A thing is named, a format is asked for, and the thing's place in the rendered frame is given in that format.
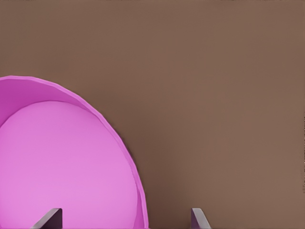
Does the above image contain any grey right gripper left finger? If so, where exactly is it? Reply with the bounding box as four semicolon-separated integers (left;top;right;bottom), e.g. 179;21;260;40
31;208;63;229

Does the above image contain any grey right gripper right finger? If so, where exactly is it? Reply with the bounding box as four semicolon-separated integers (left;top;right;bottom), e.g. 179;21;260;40
191;208;214;229

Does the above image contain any pink plate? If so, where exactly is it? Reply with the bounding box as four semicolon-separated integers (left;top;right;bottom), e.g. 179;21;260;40
0;75;149;229

